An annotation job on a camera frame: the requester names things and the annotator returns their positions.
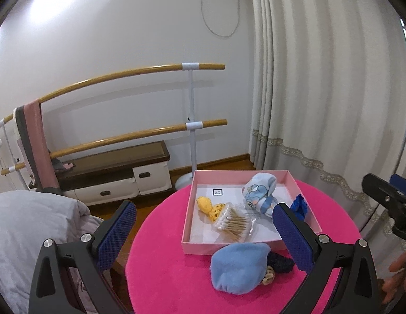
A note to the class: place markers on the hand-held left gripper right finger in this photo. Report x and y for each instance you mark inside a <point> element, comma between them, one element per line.
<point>293,238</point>

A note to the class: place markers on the beige curtain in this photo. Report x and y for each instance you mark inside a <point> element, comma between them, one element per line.
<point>321,88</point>

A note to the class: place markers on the pink cardboard box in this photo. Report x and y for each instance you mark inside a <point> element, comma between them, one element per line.
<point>288,183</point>

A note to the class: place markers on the dark blue fabric piece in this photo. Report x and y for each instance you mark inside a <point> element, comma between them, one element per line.
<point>299,204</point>

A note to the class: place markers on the white paper sheet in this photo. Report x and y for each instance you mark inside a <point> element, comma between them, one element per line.
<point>203,216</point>

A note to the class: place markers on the blue cartoon print cloth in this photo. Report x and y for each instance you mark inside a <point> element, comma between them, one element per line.
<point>258,191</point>

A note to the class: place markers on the person's right hand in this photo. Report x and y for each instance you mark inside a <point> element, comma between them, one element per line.
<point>399,261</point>

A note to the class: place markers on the grey bed blanket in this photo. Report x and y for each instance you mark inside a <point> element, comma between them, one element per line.
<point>29,229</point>

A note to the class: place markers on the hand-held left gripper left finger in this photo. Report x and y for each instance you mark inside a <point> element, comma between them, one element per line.
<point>115,235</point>

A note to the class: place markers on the yellow knitted ball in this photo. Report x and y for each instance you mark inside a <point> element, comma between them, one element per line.
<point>204,204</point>

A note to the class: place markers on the navy scrunchie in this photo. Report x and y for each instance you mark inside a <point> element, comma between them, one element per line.
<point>281,262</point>

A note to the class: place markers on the bag of cotton swabs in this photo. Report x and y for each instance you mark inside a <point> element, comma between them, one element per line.
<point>234,224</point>

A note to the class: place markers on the light blue fleece hat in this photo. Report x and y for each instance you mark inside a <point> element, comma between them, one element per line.
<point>237,268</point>

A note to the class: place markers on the white barre stand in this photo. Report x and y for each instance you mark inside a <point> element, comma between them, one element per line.
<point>191,104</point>

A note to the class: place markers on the short wooden barre rail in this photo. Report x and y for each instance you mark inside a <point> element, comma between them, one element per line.
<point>124,137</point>

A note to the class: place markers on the beige scrunchie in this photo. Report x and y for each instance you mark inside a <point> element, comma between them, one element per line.
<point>268,276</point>

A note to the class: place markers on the pink towel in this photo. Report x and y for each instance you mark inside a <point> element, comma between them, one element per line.
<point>37,137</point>

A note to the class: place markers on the long wooden barre rail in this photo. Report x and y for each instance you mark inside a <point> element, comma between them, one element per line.
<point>124,73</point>

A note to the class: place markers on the grey towel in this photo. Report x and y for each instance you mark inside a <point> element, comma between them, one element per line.
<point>24,144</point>

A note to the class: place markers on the small grey pink cloth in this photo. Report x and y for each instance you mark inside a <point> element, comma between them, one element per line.
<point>62,165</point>

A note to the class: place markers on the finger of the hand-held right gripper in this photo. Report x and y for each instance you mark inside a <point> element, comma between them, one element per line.
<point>381,193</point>
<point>402,184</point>

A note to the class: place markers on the low white drawer cabinet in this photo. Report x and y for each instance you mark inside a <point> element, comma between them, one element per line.
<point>118,166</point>

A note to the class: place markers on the yellow lattice knit piece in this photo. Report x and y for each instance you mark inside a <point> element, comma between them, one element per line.
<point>217,211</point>

